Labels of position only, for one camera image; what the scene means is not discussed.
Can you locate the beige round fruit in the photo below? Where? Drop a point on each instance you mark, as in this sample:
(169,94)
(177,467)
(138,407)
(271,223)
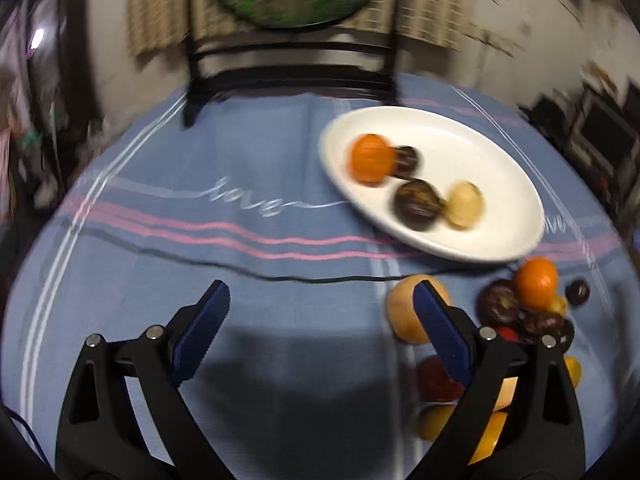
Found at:
(400,310)
(465,205)

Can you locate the large dark brown fruit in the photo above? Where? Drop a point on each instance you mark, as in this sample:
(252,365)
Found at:
(417,205)

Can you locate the dark computer monitor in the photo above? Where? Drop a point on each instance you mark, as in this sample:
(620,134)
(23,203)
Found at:
(600,130)

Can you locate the orange tangerine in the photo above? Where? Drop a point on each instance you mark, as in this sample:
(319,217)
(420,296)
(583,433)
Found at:
(370,158)
(536,282)

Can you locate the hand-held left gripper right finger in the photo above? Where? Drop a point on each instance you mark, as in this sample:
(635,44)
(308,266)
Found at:
(442,330)

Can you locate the woven beige wall mat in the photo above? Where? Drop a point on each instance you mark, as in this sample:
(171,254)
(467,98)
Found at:
(425,10)

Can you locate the blue striped tablecloth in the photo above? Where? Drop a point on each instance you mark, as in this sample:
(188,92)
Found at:
(200,230)

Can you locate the orange-yellow fruit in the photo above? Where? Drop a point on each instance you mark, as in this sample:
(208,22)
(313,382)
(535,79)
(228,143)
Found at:
(489,435)

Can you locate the small dark brown fruit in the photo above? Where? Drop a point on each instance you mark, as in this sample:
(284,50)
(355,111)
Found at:
(407,161)
(577,291)

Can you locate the small yellow fruit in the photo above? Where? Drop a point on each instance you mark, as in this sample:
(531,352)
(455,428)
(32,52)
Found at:
(434,422)
(573,371)

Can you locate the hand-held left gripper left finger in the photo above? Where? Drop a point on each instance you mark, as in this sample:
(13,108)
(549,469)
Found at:
(197,335)

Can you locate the white oval plate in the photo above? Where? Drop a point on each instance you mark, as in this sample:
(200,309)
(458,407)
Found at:
(450,135)

